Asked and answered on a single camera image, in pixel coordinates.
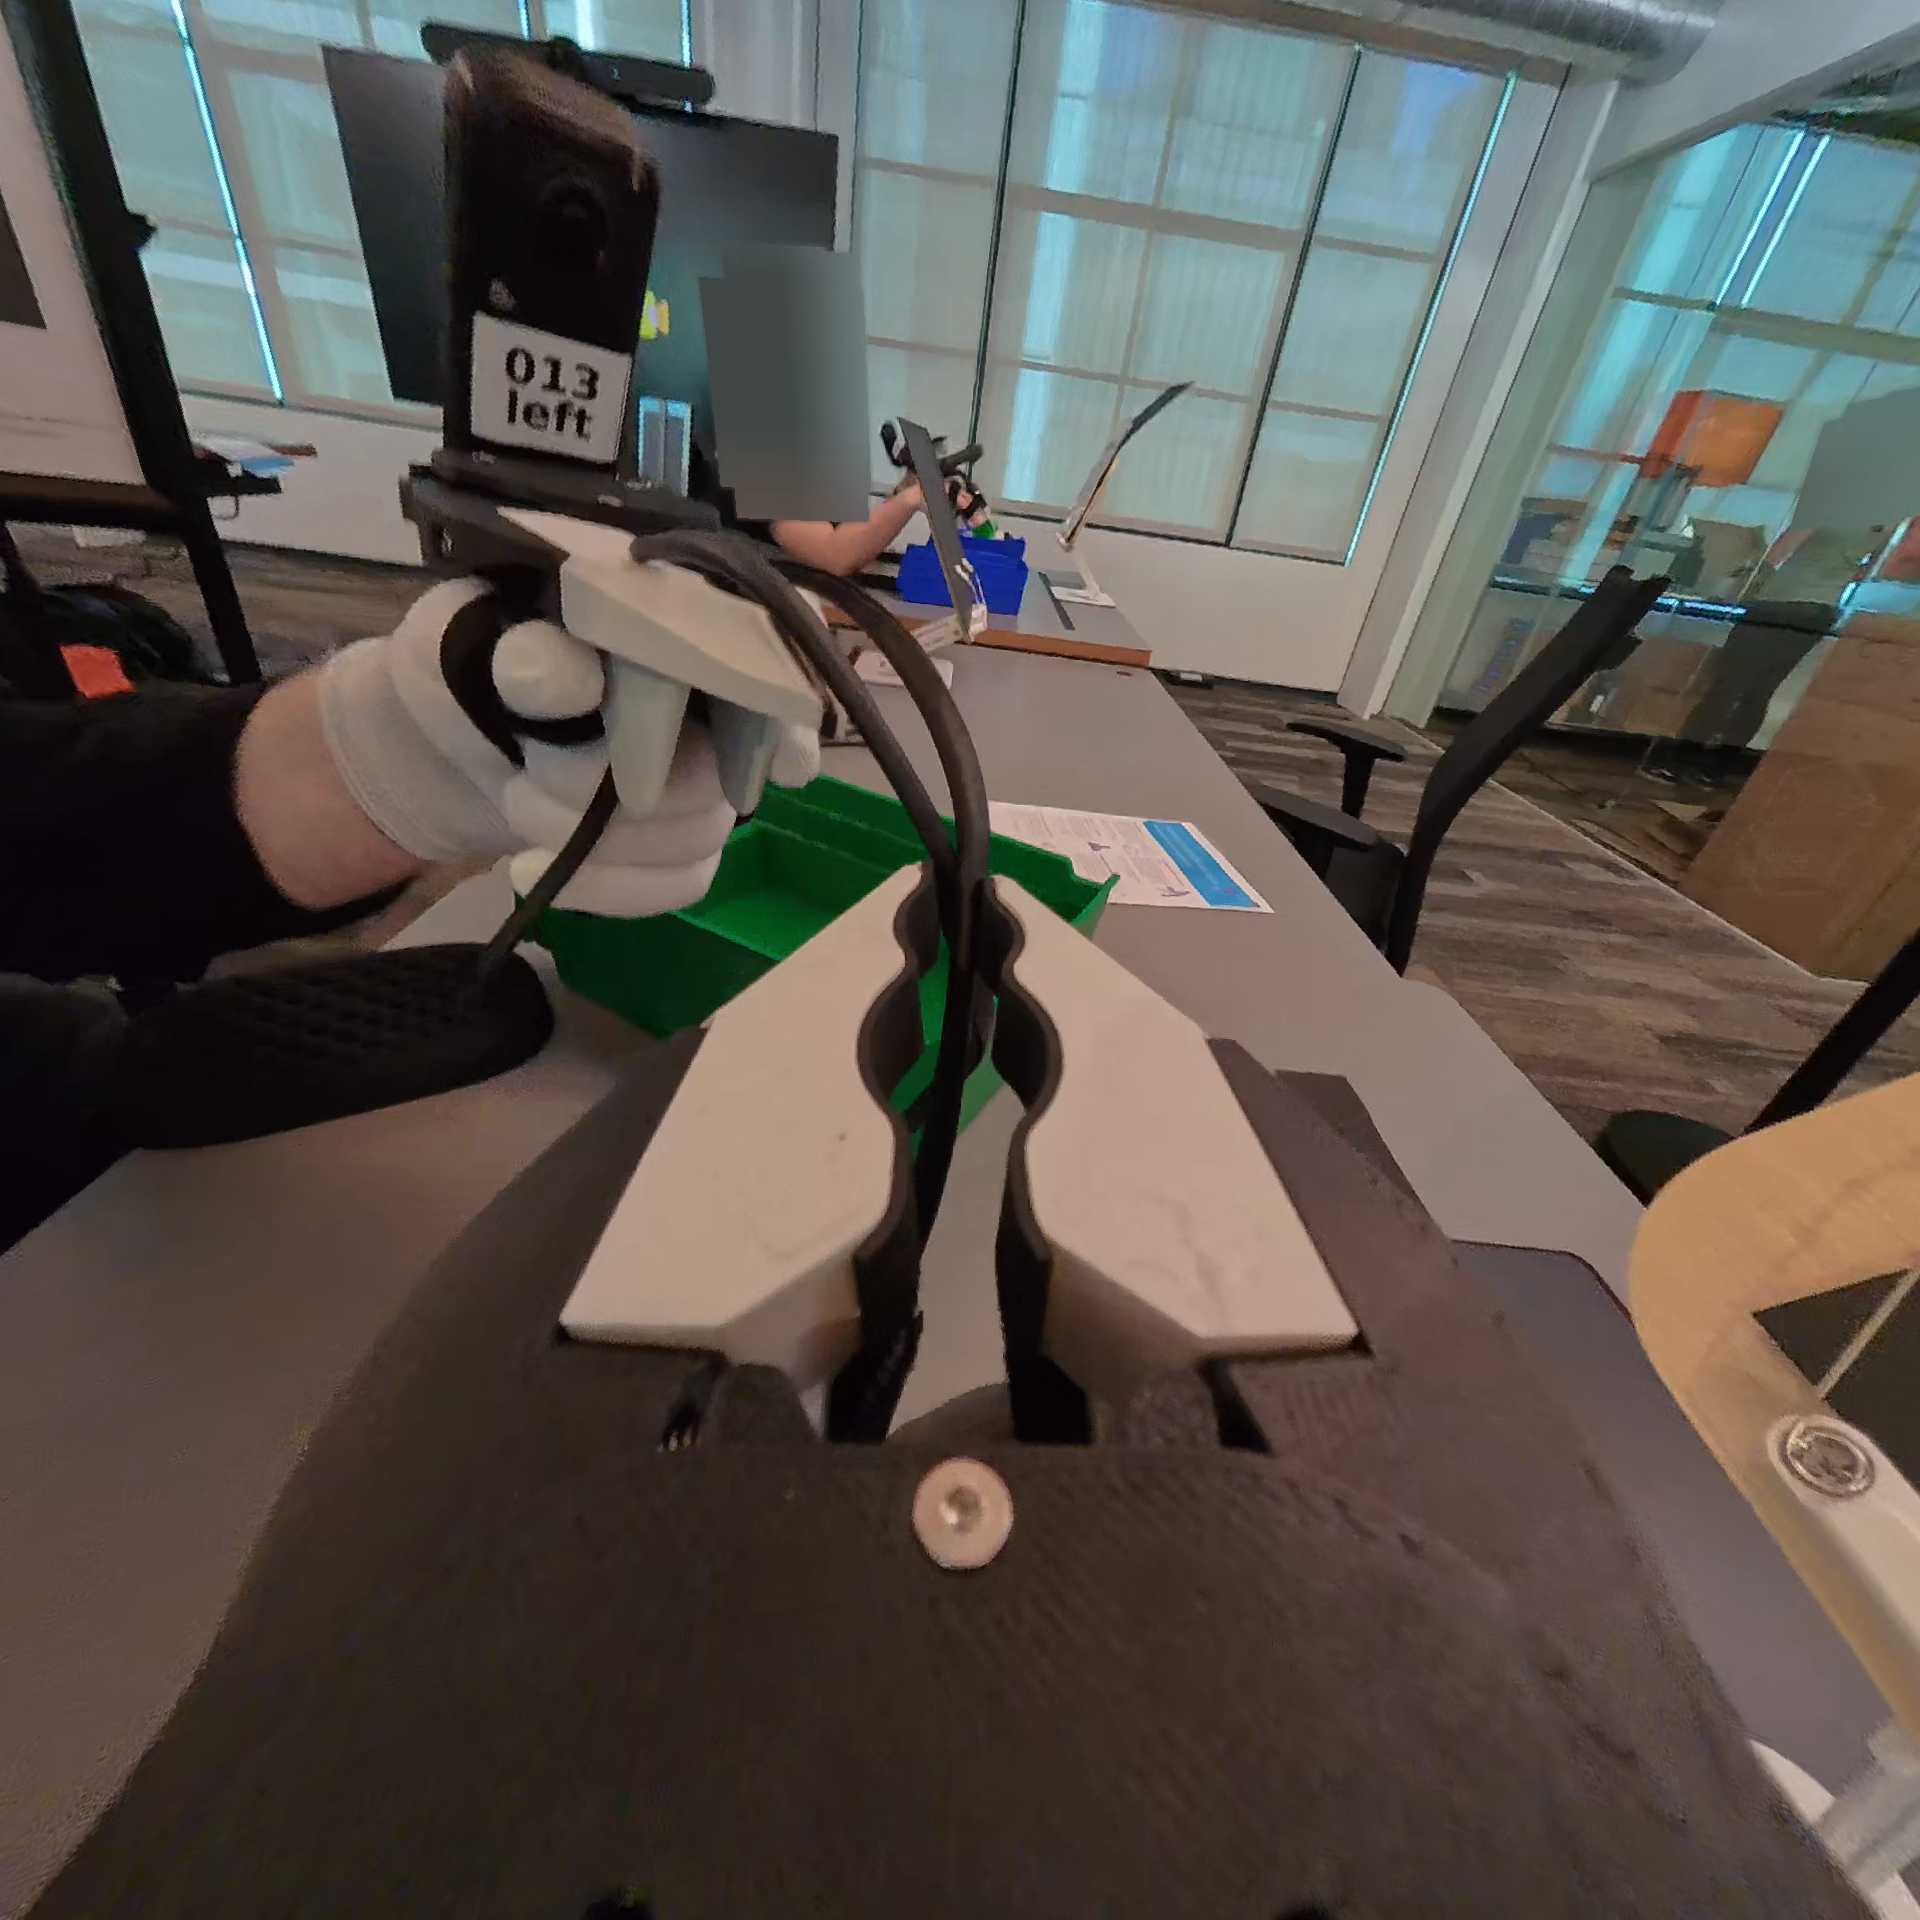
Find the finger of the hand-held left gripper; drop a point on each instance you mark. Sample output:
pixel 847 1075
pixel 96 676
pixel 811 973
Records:
pixel 661 616

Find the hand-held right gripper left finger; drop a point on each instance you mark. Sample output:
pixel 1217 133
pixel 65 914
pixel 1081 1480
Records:
pixel 735 1184

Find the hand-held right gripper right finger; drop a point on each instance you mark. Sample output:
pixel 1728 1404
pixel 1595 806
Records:
pixel 1185 1200

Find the green plastic bin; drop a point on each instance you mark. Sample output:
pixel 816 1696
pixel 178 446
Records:
pixel 779 901

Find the person's left forearm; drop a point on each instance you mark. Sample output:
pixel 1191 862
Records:
pixel 148 810

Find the person's left hand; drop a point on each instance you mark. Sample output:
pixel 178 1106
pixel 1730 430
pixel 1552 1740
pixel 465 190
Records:
pixel 405 751

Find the black TV screen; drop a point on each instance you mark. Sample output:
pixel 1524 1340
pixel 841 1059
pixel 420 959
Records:
pixel 388 226

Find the blue plastic bin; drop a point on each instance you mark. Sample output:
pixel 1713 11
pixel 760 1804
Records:
pixel 991 579

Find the printed paper sheet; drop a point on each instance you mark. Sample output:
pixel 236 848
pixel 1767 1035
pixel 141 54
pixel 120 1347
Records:
pixel 1185 862

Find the black padded armrest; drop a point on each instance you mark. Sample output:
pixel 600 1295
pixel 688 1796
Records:
pixel 299 1036

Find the slim metal stand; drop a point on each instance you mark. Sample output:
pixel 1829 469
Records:
pixel 1109 466

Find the black bag orange patch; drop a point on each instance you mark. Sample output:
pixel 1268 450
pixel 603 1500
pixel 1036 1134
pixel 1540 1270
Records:
pixel 90 645

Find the black office chair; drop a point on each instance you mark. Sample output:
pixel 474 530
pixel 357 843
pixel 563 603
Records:
pixel 1500 722

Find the black pole with disc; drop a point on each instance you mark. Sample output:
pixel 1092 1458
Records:
pixel 1845 1021

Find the cardboard box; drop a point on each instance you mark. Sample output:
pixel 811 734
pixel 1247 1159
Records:
pixel 1829 810

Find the black video camera bar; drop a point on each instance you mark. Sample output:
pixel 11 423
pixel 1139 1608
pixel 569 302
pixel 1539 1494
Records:
pixel 661 77

